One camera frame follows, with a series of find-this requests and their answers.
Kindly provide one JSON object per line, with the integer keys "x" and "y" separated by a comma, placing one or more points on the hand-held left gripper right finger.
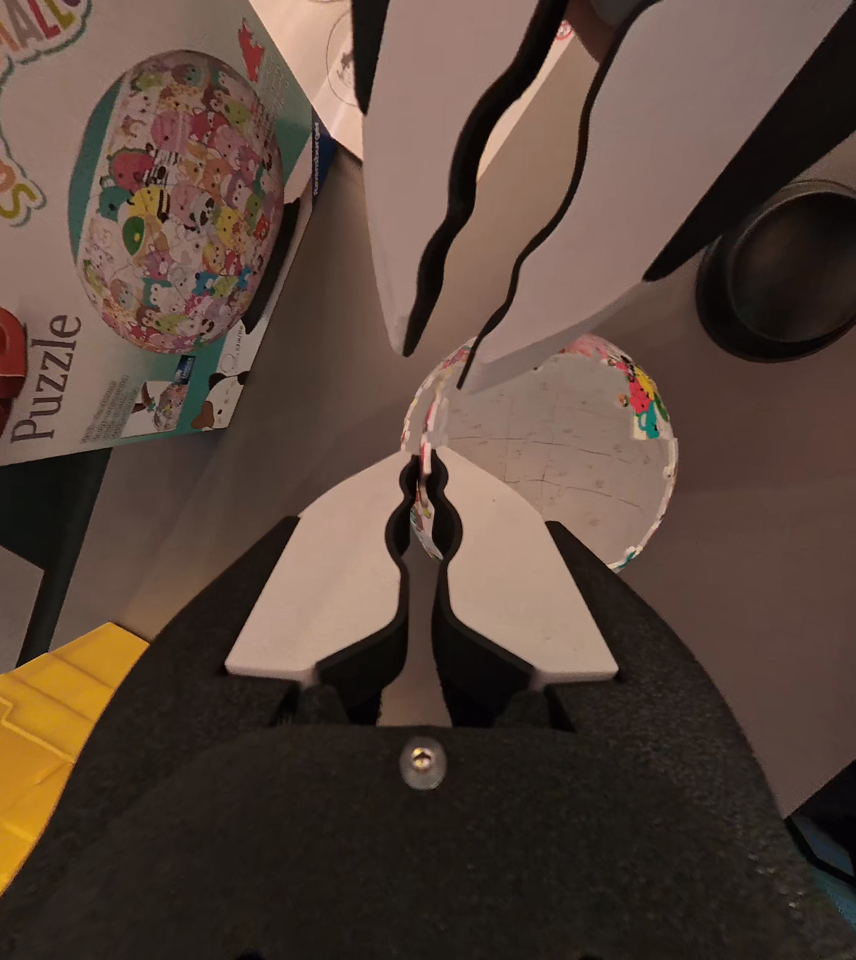
{"x": 525, "y": 585}

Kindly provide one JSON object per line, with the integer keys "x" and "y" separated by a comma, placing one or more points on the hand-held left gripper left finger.
{"x": 323, "y": 585}

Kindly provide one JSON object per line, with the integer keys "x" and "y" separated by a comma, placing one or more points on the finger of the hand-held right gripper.
{"x": 413, "y": 150}
{"x": 660, "y": 150}

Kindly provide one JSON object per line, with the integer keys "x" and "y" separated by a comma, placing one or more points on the curved puzzle piece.
{"x": 425, "y": 532}

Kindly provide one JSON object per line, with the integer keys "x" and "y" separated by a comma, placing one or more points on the colourful cartoon puzzle ball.
{"x": 563, "y": 465}

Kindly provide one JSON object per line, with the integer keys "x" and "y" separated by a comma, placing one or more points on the white puzzle instruction sheet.
{"x": 338, "y": 67}

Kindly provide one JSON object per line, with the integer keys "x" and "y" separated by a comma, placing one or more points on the cartoon printed puzzle box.
{"x": 60, "y": 187}

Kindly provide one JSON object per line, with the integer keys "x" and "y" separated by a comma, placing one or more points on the black round desk grommet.
{"x": 795, "y": 270}

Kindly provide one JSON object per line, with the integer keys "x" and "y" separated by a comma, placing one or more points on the yellow plastic bin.
{"x": 15, "y": 750}

